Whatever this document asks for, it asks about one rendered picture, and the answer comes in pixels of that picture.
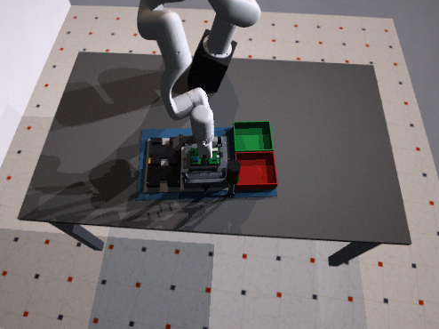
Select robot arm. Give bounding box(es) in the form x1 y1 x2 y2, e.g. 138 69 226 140
137 0 260 150

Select red open-top bin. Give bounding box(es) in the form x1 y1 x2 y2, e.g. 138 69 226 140
235 151 278 189

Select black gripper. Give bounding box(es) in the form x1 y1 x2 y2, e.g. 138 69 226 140
196 139 213 166

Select green circuit board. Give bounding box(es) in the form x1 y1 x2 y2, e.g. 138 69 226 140
191 148 220 165

